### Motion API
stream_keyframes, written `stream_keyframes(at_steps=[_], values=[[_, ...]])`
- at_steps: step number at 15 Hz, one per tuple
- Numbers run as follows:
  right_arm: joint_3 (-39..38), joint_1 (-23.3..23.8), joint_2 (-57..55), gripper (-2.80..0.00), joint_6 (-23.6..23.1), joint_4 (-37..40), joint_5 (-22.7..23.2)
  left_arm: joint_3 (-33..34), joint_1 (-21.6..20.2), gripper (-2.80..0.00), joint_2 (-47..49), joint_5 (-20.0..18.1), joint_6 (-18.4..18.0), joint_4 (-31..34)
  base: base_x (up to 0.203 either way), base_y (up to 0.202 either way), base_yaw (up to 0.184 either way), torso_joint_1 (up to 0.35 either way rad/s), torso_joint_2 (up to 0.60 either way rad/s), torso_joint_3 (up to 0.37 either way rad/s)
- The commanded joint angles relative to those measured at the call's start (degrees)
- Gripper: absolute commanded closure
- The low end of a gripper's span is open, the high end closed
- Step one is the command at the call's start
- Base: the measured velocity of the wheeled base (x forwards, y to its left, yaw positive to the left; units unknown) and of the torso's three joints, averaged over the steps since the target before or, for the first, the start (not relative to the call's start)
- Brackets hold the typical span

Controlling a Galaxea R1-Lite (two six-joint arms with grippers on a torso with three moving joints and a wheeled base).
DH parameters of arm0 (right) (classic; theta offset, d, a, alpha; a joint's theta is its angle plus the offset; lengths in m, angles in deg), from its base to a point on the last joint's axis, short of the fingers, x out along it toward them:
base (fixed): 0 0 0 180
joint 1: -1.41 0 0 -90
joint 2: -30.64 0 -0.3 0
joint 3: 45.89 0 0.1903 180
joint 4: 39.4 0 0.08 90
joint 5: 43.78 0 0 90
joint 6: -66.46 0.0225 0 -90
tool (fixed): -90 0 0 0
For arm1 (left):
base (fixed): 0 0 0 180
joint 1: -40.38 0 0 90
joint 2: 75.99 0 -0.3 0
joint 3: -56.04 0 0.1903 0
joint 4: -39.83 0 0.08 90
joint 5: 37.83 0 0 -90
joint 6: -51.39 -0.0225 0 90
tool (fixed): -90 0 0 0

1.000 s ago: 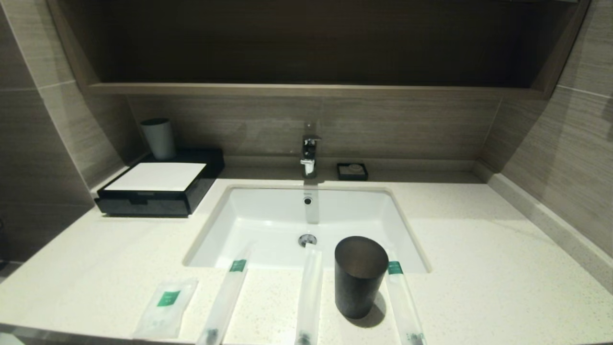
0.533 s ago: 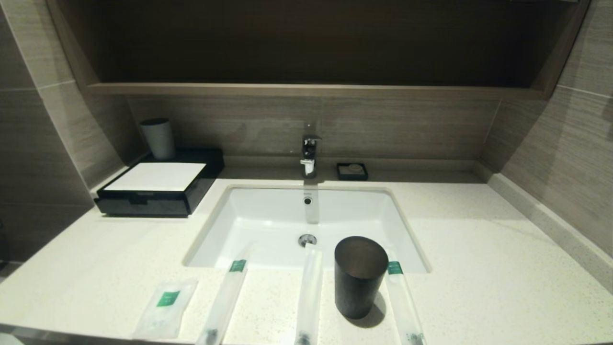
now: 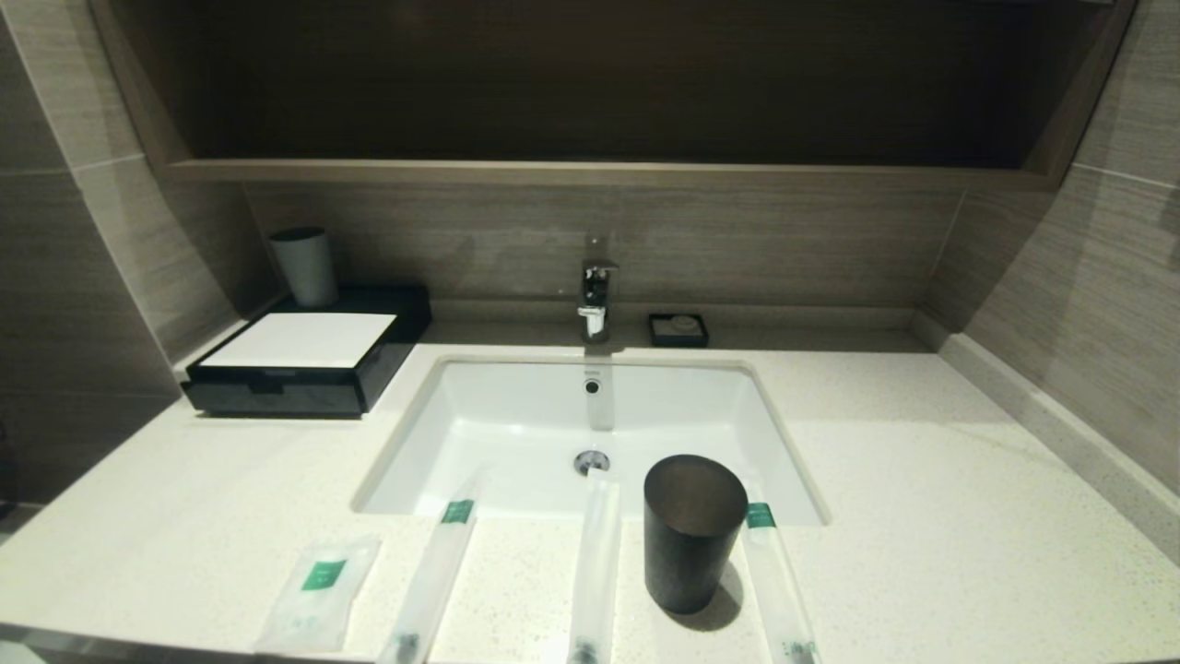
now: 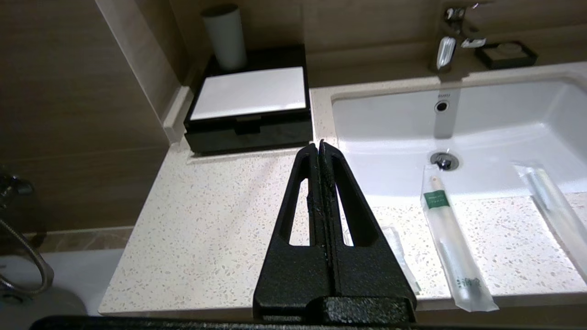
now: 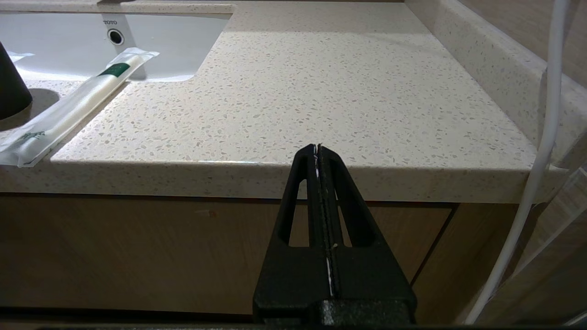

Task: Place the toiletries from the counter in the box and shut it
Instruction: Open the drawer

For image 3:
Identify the long green label packet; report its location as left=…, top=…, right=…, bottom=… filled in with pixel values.
left=742, top=480, right=823, bottom=664

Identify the dark tumbler cup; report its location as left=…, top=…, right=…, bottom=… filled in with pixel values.
left=643, top=454, right=749, bottom=616

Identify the wooden wall shelf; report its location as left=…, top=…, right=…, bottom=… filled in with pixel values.
left=88, top=0, right=1139, bottom=193

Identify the black soap dish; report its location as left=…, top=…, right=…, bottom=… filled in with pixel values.
left=648, top=313, right=710, bottom=349

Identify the white sink basin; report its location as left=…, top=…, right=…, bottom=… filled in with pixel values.
left=350, top=355, right=831, bottom=528

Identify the long plain frosted packet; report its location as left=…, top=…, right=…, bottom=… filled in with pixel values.
left=564, top=468, right=623, bottom=664

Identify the long dental kit packet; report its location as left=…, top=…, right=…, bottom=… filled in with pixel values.
left=376, top=470, right=490, bottom=664

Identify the grey cup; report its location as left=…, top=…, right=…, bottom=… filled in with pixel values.
left=269, top=227, right=339, bottom=308

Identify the chrome faucet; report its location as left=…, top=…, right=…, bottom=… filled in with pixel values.
left=577, top=235, right=620, bottom=344

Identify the square shower cap packet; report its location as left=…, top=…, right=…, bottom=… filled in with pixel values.
left=255, top=538, right=383, bottom=656

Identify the black box white ribbed top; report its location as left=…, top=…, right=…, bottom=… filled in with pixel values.
left=181, top=284, right=432, bottom=418

